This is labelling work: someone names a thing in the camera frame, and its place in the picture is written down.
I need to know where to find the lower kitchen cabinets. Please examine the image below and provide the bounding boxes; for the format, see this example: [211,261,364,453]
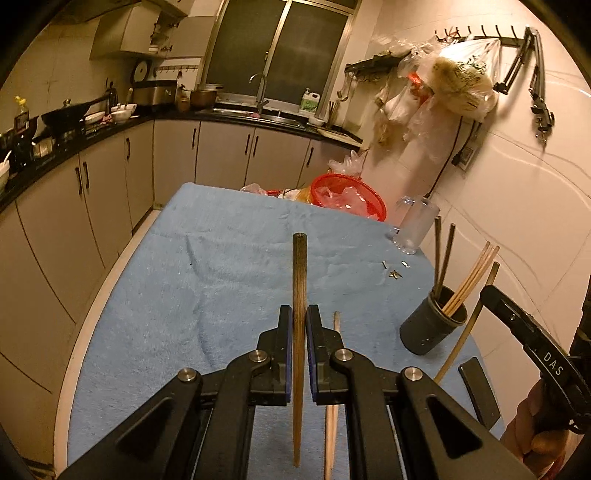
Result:
[0,117,362,462]

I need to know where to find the kitchen window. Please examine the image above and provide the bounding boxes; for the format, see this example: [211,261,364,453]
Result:
[202,0,358,106]

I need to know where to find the person right hand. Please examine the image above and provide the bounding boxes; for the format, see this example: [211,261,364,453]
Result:
[500,380,582,479]

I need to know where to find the black chopstick holder cup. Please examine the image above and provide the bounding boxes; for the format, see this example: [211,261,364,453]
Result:
[400,286,468,356]

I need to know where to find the blue towel table cover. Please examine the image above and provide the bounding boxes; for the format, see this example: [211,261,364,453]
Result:
[66,181,507,480]

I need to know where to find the small metal screws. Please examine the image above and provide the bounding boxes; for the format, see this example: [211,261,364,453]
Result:
[382,260,411,280]

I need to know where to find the clear glass mug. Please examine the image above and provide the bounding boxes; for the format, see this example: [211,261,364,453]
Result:
[393,196,440,255]

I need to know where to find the red plastic basket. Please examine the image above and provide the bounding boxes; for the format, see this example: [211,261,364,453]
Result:
[310,173,387,222]

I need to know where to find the hanging plastic bag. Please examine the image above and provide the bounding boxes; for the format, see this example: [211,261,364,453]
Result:
[425,39,501,123]

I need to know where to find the white bowl on counter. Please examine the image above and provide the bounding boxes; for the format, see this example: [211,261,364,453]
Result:
[0,160,10,193]

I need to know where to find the metal cooking pot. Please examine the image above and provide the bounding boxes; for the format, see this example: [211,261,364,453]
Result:
[190,83,223,110]

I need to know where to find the chrome sink faucet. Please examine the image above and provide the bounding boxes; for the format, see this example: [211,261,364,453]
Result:
[249,72,269,116]

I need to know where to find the black wok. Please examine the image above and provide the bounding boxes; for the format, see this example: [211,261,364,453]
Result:
[41,101,93,133]

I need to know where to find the green detergent jug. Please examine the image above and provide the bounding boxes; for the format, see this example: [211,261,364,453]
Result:
[298,88,321,115]

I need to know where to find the stainless rice cooker box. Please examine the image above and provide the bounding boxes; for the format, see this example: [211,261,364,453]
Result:
[132,80,177,106]

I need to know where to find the yellow cap oil bottle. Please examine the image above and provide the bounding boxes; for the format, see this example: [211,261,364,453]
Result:
[14,96,30,135]

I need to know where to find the black power cable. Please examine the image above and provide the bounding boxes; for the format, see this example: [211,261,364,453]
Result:
[424,115,465,199]

